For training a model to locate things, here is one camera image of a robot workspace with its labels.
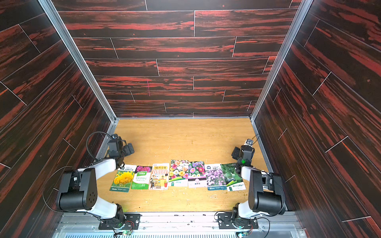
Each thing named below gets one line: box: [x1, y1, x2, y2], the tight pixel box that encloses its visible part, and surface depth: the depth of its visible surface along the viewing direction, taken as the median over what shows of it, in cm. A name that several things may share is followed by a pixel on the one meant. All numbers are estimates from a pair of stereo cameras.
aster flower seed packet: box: [187, 160, 207, 188], surface depth 92 cm
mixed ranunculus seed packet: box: [168, 159, 190, 187], surface depth 92 cm
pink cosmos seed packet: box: [204, 163, 227, 191], surface depth 90 cm
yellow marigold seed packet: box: [109, 164, 137, 193], surface depth 90 cm
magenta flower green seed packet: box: [130, 165, 153, 190], surface depth 90 cm
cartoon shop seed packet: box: [148, 162, 171, 190], surface depth 90 cm
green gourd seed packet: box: [220, 163, 247, 192], surface depth 90 cm
